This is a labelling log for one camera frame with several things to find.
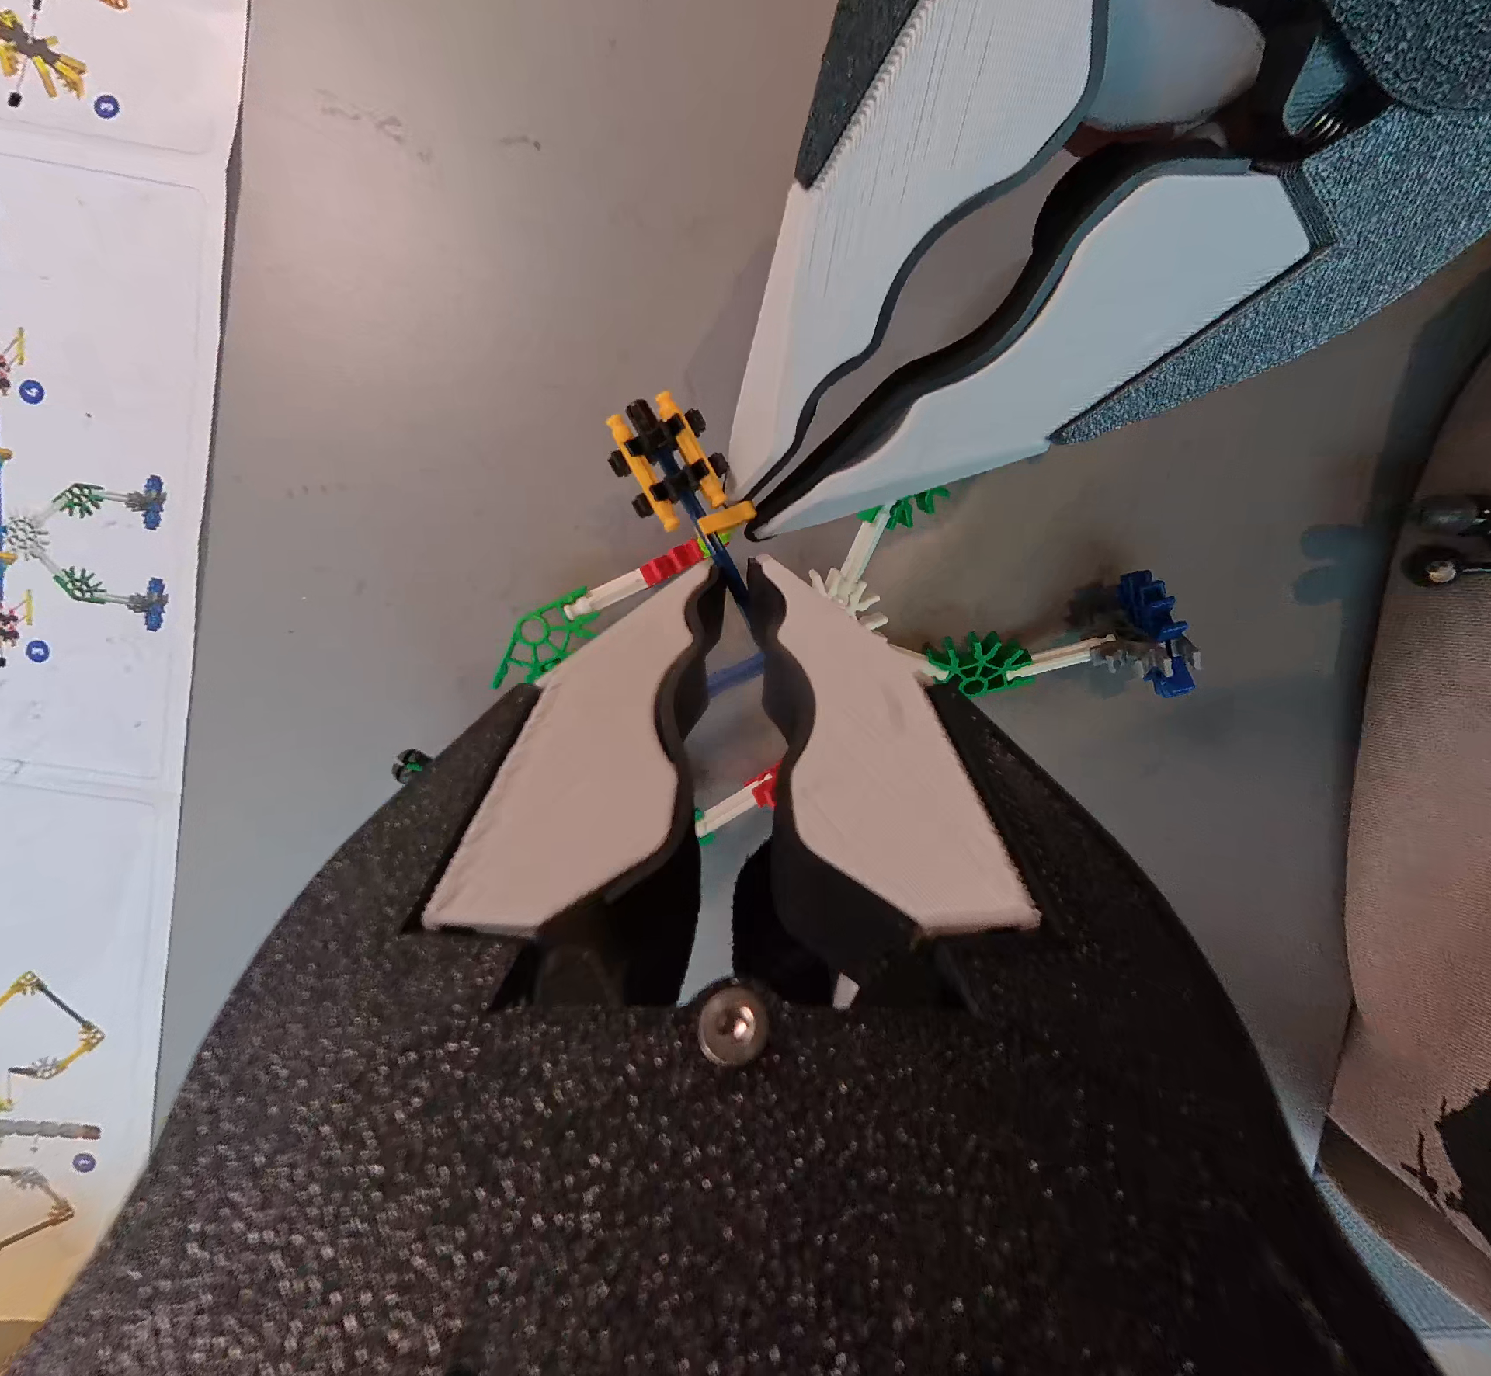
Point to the beige printed hoodie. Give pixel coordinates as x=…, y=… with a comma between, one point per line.
x=1421, y=818

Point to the small orange toy connector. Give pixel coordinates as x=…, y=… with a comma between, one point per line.
x=728, y=523

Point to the thin blue toy rod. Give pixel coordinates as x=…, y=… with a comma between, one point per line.
x=735, y=585

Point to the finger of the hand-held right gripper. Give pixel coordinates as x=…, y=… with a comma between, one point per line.
x=1165, y=282
x=932, y=119

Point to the multicoloured construction toy model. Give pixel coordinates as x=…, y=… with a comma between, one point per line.
x=1153, y=620

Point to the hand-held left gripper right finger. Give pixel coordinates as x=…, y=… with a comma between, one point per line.
x=909, y=818

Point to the white instruction sheet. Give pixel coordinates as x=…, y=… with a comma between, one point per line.
x=117, y=818

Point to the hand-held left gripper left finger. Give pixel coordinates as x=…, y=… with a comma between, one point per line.
x=548, y=806

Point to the black orange toy wheel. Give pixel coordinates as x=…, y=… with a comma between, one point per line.
x=652, y=446

